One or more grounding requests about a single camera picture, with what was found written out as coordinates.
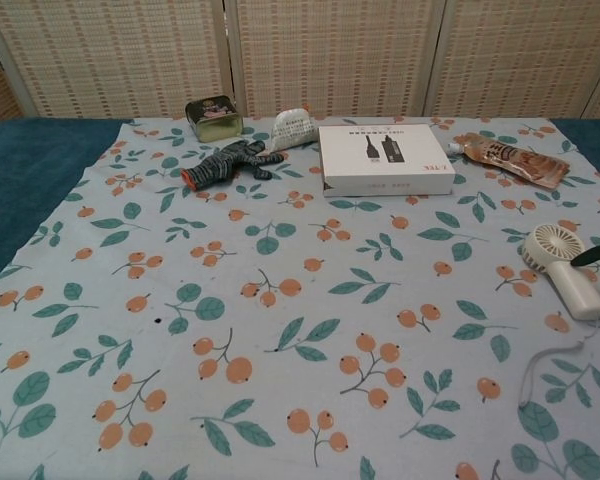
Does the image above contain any grey striped work glove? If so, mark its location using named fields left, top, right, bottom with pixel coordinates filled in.
left=180, top=138, right=286, bottom=191

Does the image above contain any woven bamboo folding screen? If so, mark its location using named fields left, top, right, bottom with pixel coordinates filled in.
left=0, top=0, right=600, bottom=122

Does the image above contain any white folded cloth pouch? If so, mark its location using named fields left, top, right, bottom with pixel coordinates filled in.
left=268, top=103, right=317, bottom=152

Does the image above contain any green gold square tin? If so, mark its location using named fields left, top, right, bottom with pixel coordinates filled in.
left=185, top=94, right=244, bottom=144

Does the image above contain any floral fruit print tablecloth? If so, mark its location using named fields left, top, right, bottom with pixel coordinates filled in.
left=0, top=116, right=600, bottom=480

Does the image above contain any white cable product box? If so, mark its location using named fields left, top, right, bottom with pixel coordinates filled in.
left=317, top=124, right=454, bottom=198

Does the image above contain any small white handheld fan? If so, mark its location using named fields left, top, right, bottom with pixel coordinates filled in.
left=518, top=223, right=600, bottom=321

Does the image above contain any thin white cable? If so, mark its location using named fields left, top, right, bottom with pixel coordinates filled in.
left=518, top=316, right=600, bottom=407

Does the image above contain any orange spouted drink pouch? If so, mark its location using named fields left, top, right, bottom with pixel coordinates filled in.
left=447, top=131, right=571, bottom=189

